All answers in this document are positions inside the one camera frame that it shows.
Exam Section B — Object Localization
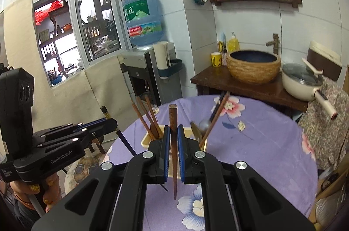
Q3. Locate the glass pan lid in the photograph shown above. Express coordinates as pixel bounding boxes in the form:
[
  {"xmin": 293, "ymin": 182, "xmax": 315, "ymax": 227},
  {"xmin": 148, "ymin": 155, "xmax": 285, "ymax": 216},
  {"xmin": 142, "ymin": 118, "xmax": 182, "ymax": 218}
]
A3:
[{"xmin": 282, "ymin": 63, "xmax": 324, "ymax": 84}]

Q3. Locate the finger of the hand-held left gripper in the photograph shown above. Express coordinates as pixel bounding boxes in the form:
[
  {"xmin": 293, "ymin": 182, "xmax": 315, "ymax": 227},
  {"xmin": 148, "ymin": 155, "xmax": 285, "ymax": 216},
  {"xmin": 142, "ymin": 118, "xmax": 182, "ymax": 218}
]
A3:
[
  {"xmin": 13, "ymin": 122, "xmax": 118, "ymax": 183},
  {"xmin": 33, "ymin": 118, "xmax": 117, "ymax": 142}
]

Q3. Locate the person's left hand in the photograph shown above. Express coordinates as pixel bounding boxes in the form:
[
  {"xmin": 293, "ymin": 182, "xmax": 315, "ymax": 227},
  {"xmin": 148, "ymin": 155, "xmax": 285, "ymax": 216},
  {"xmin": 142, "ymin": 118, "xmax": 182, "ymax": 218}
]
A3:
[{"xmin": 28, "ymin": 174, "xmax": 60, "ymax": 214}]

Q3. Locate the brown wooden chopstick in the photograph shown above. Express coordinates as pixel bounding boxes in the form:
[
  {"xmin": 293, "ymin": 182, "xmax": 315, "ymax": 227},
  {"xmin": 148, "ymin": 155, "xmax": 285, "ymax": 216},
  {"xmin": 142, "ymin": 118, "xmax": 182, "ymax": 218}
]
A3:
[
  {"xmin": 135, "ymin": 96, "xmax": 158, "ymax": 139},
  {"xmin": 132, "ymin": 103, "xmax": 154, "ymax": 140},
  {"xmin": 145, "ymin": 95, "xmax": 162, "ymax": 136},
  {"xmin": 168, "ymin": 103, "xmax": 179, "ymax": 200},
  {"xmin": 200, "ymin": 93, "xmax": 231, "ymax": 149}
]

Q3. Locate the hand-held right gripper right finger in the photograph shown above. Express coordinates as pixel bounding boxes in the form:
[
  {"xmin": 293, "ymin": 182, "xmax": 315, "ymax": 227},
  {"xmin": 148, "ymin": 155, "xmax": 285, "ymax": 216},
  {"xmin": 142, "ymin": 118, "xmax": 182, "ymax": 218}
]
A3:
[{"xmin": 177, "ymin": 124, "xmax": 317, "ymax": 231}]

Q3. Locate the black handled metal ladle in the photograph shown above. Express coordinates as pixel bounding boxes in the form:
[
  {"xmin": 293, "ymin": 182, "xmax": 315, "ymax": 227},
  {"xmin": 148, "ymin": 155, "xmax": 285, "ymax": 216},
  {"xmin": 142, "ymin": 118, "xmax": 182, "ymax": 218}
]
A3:
[{"xmin": 198, "ymin": 92, "xmax": 227, "ymax": 130}]

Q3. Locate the metal spoon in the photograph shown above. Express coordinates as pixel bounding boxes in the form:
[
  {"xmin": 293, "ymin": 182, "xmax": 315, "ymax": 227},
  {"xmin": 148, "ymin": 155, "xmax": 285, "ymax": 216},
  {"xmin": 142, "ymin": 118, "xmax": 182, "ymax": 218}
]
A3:
[{"xmin": 190, "ymin": 121, "xmax": 203, "ymax": 142}]

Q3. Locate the dark wooden washstand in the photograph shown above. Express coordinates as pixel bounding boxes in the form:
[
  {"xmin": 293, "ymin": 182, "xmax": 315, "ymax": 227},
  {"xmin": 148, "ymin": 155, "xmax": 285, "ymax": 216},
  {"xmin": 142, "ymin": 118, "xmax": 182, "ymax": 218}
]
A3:
[{"xmin": 190, "ymin": 64, "xmax": 310, "ymax": 114}]

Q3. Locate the dark blue cup caddy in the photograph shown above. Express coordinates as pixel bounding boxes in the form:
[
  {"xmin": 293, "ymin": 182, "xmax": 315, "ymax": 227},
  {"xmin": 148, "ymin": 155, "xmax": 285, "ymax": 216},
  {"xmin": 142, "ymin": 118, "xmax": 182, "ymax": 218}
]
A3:
[{"xmin": 159, "ymin": 59, "xmax": 183, "ymax": 80}]

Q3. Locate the bronze bamboo faucet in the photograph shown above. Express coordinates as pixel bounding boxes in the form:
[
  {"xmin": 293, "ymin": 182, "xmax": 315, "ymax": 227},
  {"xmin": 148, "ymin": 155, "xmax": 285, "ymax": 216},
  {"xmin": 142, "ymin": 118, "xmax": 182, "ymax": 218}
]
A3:
[{"xmin": 265, "ymin": 33, "xmax": 280, "ymax": 55}]

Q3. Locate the woven pattern basin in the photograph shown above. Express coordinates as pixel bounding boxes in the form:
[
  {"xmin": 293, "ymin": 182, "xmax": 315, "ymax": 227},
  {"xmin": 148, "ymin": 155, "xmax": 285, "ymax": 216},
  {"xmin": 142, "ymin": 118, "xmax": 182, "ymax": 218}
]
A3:
[{"xmin": 226, "ymin": 49, "xmax": 281, "ymax": 84}]

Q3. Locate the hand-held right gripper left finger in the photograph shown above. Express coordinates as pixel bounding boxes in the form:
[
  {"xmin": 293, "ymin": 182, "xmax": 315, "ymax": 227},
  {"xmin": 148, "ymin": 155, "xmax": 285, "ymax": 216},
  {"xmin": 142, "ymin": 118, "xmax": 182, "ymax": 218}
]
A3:
[{"xmin": 31, "ymin": 124, "xmax": 172, "ymax": 231}]

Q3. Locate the white paper cup tube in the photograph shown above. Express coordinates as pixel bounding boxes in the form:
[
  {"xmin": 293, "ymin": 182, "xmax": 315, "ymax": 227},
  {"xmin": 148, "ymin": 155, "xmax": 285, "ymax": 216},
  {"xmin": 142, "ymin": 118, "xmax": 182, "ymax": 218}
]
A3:
[{"xmin": 153, "ymin": 41, "xmax": 171, "ymax": 70}]

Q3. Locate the cream brown cookware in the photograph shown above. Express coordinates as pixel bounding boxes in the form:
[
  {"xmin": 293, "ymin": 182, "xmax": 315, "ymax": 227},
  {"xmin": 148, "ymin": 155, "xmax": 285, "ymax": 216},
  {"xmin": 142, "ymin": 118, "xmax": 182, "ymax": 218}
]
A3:
[{"xmin": 308, "ymin": 41, "xmax": 342, "ymax": 81}]

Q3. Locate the cream frying pan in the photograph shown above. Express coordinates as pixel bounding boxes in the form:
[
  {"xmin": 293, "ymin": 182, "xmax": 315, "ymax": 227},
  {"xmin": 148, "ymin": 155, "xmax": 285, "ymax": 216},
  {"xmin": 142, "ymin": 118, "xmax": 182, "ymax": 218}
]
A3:
[{"xmin": 282, "ymin": 63, "xmax": 339, "ymax": 120}]

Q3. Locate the blue water jug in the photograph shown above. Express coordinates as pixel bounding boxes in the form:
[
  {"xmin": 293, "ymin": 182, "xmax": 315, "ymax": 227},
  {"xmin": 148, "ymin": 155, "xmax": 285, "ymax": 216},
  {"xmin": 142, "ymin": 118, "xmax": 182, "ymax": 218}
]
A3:
[{"xmin": 122, "ymin": 0, "xmax": 164, "ymax": 50}]

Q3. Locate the black chopstick with gold band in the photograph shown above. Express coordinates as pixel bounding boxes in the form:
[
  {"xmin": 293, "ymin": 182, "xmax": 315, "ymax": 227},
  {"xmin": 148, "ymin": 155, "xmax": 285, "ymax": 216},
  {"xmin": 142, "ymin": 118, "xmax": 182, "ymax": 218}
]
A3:
[{"xmin": 100, "ymin": 106, "xmax": 169, "ymax": 192}]

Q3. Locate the grey brown floral cloth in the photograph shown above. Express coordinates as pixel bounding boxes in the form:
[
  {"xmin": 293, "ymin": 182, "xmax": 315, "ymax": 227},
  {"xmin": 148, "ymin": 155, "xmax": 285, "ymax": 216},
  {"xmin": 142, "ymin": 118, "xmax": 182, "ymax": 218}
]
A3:
[{"xmin": 298, "ymin": 75, "xmax": 349, "ymax": 172}]

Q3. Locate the yellow mug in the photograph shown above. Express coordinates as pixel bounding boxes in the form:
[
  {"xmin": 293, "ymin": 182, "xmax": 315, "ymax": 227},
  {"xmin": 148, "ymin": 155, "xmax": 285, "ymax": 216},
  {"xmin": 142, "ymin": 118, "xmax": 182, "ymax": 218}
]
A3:
[{"xmin": 211, "ymin": 52, "xmax": 222, "ymax": 68}]

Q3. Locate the sliding window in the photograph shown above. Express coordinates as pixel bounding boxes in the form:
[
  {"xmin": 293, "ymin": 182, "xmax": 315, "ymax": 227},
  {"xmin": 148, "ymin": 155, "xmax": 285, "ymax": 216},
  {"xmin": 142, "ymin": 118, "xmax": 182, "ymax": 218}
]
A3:
[{"xmin": 32, "ymin": 0, "xmax": 132, "ymax": 88}]

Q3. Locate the yellow soap pump bottle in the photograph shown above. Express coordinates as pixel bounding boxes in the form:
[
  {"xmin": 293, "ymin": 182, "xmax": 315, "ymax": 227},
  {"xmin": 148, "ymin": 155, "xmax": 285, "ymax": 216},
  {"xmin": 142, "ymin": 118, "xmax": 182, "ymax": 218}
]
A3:
[{"xmin": 228, "ymin": 32, "xmax": 240, "ymax": 52}]

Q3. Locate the cream perforated utensil holder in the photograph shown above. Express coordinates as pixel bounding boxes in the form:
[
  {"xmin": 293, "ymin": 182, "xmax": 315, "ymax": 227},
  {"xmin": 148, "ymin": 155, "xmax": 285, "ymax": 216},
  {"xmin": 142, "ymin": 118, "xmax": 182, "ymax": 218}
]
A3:
[{"xmin": 141, "ymin": 124, "xmax": 208, "ymax": 158}]

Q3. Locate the water dispenser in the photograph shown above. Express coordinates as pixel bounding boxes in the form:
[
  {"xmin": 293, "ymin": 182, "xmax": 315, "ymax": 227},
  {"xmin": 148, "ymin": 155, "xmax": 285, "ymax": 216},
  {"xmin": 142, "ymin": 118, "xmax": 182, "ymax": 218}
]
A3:
[{"xmin": 117, "ymin": 42, "xmax": 183, "ymax": 109}]

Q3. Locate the dark wooden chair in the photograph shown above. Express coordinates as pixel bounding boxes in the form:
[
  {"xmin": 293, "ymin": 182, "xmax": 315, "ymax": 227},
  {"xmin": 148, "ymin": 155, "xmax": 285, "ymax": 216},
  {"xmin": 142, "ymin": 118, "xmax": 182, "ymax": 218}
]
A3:
[{"xmin": 87, "ymin": 138, "xmax": 107, "ymax": 155}]

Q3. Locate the purple floral tablecloth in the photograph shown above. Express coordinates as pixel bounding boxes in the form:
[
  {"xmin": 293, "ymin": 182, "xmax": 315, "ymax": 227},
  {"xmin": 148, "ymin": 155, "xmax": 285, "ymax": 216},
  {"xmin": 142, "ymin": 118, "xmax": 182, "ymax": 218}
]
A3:
[{"xmin": 105, "ymin": 95, "xmax": 319, "ymax": 231}]

